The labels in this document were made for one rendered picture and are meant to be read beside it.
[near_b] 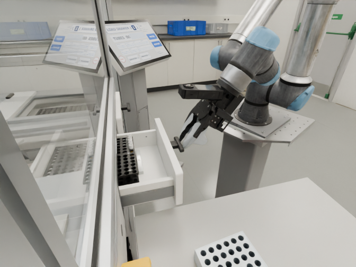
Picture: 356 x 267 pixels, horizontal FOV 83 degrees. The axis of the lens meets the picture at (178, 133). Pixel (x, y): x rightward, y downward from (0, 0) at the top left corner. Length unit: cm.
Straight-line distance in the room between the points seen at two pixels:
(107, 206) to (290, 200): 54
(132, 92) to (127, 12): 280
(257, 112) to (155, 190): 68
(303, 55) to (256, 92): 23
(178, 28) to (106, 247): 367
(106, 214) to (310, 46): 82
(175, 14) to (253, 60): 386
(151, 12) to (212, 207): 389
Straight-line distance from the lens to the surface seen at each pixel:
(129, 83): 144
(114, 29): 137
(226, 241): 52
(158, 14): 425
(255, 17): 78
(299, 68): 92
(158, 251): 54
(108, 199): 34
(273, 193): 71
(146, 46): 145
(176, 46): 367
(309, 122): 122
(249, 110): 102
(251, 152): 106
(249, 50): 54
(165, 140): 57
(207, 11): 465
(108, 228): 31
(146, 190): 50
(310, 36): 89
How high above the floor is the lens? 124
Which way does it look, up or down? 31 degrees down
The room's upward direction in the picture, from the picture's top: straight up
